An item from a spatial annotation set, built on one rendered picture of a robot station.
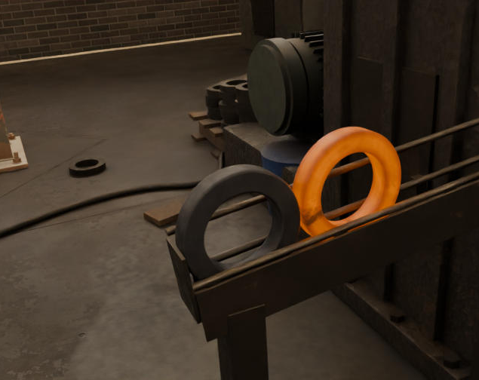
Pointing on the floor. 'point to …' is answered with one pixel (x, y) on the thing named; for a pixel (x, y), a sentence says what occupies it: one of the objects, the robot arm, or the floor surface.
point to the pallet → (223, 111)
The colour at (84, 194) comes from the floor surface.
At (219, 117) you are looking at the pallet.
